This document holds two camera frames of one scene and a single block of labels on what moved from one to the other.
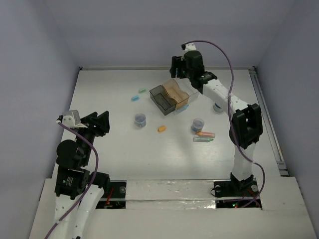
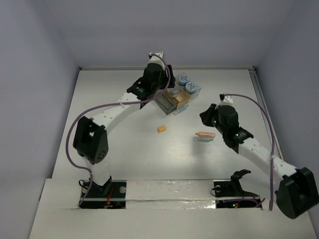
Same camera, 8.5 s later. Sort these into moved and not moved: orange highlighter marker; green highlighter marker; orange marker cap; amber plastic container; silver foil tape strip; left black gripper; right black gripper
Moved: left black gripper; right black gripper
Not moved: orange highlighter marker; orange marker cap; silver foil tape strip; green highlighter marker; amber plastic container
